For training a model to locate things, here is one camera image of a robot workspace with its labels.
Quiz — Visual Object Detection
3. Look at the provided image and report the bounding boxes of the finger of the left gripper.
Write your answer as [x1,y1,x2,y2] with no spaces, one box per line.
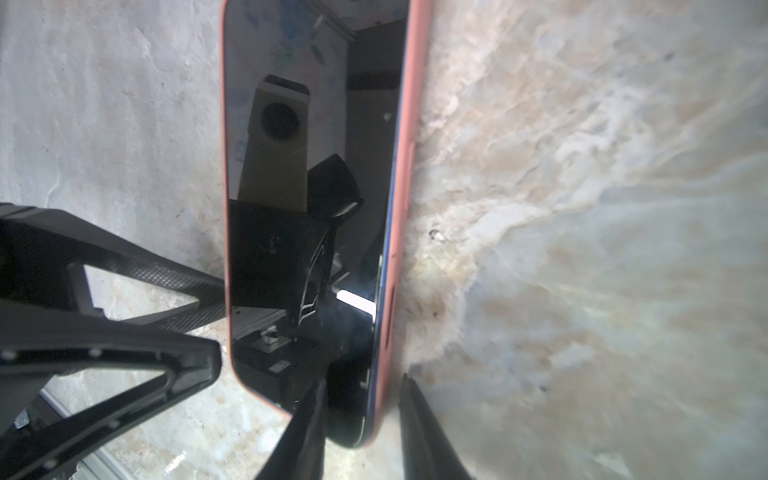
[1,301,221,479]
[1,203,226,333]

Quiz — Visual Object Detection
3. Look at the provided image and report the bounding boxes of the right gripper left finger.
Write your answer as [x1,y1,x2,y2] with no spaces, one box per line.
[255,378,327,480]

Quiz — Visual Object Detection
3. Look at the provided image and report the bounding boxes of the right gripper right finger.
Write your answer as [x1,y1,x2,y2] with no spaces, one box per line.
[399,374,472,480]

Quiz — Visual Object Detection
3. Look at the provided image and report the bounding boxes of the black phone screen up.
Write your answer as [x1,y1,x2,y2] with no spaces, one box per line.
[223,0,410,448]

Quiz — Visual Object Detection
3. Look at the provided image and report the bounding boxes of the pink phone case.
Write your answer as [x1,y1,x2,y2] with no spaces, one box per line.
[218,0,434,450]

